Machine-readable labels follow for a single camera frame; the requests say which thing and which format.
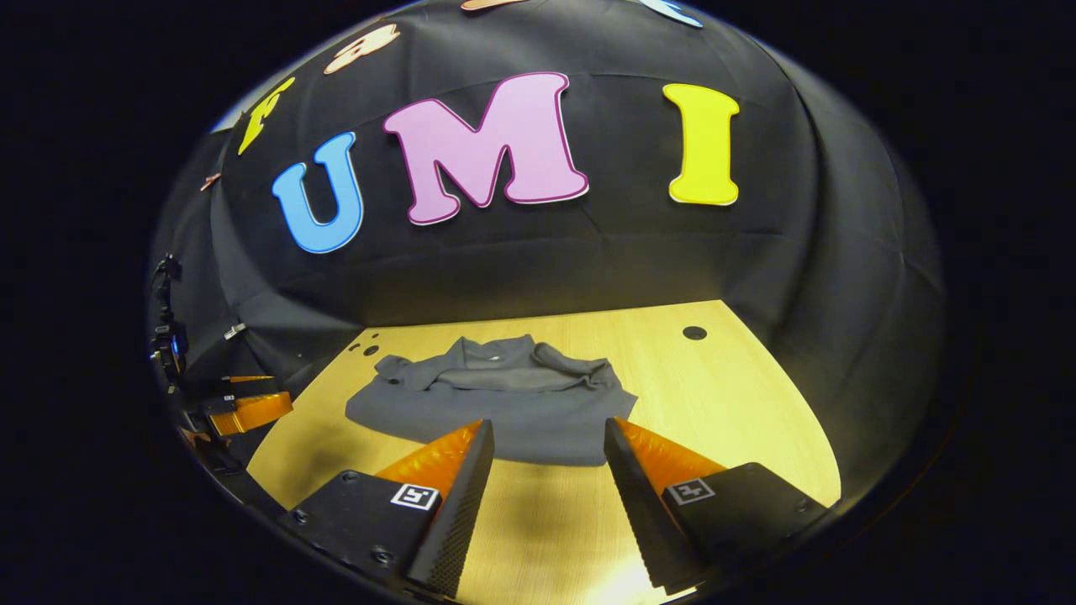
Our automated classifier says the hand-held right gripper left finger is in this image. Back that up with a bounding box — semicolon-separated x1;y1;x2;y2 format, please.
282;418;497;599

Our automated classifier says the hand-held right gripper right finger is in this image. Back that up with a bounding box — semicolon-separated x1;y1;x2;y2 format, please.
604;416;829;593

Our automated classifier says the grey polo shirt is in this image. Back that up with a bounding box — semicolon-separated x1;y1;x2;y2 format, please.
345;334;640;467

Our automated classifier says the black backdrop cloth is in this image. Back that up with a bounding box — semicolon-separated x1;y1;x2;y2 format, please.
147;0;947;505

